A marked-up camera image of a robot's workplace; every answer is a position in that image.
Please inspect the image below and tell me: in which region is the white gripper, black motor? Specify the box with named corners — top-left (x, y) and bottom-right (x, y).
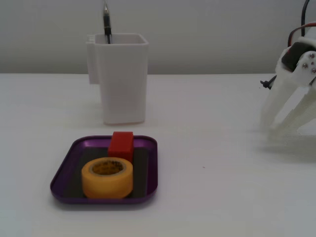
top-left (260, 39), bottom-right (316, 136)

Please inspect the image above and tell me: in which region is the yellow tape roll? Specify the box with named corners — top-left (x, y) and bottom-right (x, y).
top-left (81, 158), bottom-right (134, 199)

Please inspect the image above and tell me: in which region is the white plastic box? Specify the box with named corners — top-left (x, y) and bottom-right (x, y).
top-left (85, 33), bottom-right (150, 126)

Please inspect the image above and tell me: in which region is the black zip tie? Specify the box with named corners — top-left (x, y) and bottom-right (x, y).
top-left (259, 76), bottom-right (277, 90)

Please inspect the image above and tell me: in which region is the red block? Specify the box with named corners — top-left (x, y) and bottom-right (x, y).
top-left (108, 131), bottom-right (135, 163)

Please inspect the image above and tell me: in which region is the clear black pen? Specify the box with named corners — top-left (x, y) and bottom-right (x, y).
top-left (102, 0), bottom-right (113, 44)

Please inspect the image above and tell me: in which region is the purple metal tray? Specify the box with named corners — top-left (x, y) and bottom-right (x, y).
top-left (50, 135), bottom-right (158, 205)

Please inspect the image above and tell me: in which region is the red white servo wire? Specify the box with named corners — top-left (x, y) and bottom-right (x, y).
top-left (287, 21), bottom-right (316, 47)

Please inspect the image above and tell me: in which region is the black cable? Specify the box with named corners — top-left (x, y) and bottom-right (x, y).
top-left (299, 0), bottom-right (311, 27)

